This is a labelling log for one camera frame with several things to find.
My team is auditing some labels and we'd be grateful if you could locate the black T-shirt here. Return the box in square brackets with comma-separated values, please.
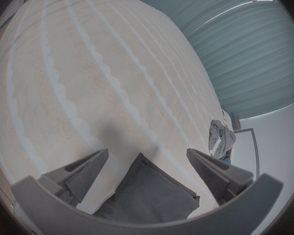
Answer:
[93, 153, 200, 224]

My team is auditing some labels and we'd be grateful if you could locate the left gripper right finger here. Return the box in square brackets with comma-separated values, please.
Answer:
[186, 148, 254, 203]

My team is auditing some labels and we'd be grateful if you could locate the blue-green curtain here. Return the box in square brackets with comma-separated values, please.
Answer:
[129, 0, 272, 37]
[185, 0, 294, 120]

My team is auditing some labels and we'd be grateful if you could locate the grey bedside table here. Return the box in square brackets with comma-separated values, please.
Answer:
[231, 114, 241, 132]

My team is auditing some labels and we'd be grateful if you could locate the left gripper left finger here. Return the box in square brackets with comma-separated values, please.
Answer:
[40, 149, 109, 204]

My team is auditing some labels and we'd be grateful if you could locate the grey knit garment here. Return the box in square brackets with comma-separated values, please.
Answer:
[209, 120, 237, 160]

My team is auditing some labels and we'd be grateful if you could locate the white printed pillow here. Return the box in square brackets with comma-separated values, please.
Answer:
[221, 109, 234, 132]

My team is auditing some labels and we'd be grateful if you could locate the bed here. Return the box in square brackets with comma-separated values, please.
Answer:
[0, 0, 261, 209]

